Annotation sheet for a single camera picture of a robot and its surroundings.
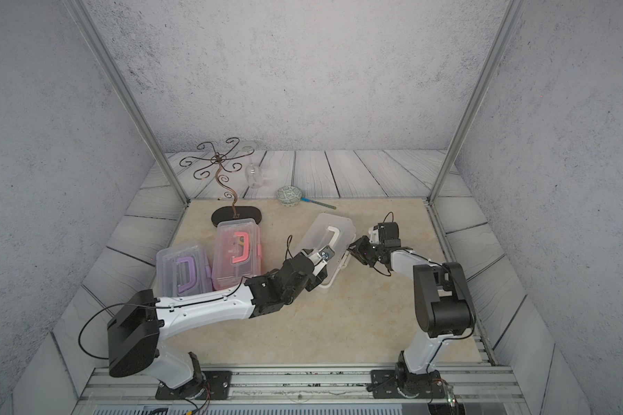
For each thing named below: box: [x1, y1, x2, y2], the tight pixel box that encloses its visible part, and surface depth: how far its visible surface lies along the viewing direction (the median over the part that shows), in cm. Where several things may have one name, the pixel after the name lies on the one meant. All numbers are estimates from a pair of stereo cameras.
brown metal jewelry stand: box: [179, 136, 263, 228], surface depth 97 cm
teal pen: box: [300, 197, 337, 211], surface depth 122 cm
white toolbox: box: [295, 212, 357, 289], surface depth 96 cm
